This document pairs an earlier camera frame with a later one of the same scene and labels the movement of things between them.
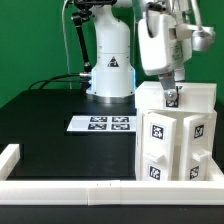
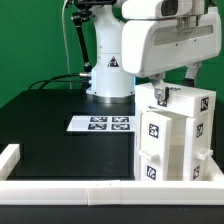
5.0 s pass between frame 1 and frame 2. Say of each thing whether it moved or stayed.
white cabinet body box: moved
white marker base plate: stayed
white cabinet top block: moved
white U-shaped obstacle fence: stayed
